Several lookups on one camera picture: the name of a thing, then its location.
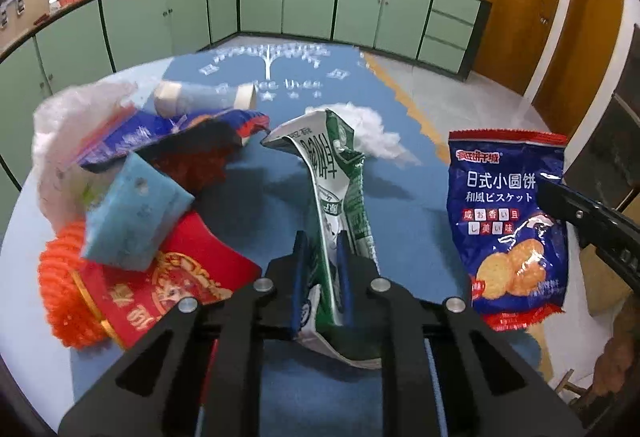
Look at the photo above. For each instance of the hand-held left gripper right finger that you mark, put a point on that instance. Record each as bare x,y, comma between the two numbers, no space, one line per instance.
344,282

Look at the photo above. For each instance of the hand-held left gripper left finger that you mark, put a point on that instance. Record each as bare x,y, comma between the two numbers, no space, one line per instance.
300,287

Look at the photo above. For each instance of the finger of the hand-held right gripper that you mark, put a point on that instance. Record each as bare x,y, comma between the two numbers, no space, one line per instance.
600,206
595,237

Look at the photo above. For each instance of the green white milk carton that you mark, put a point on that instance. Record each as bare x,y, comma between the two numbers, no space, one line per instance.
330,197

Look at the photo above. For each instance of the blue biscuit packet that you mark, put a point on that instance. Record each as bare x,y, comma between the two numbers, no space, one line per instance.
505,227

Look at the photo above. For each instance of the blue printed tablecloth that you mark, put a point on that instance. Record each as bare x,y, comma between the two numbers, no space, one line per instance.
400,217

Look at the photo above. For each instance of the red gold gift bag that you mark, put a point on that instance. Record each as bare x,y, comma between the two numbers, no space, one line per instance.
190,262

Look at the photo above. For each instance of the white tissue wad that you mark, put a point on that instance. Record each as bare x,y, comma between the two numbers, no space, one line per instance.
380,137

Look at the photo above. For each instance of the narrow brown wooden door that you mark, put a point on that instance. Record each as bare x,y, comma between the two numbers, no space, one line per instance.
585,47

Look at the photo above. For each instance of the light blue sponge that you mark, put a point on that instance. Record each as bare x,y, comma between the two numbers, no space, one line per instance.
135,212

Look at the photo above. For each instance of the wide brown wooden door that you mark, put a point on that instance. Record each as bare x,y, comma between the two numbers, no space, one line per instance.
520,2

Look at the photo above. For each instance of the crumpled blue snack bag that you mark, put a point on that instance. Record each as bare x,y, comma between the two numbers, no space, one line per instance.
135,132

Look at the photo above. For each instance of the green kitchen base cabinets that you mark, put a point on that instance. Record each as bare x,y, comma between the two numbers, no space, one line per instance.
310,2

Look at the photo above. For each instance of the pale blue table cover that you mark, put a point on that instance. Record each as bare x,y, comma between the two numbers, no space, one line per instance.
22,227

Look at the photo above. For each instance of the white plastic bag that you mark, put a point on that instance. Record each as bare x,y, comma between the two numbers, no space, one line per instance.
60,117

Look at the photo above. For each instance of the cardboard box with black print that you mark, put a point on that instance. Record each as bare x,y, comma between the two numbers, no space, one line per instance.
27,2

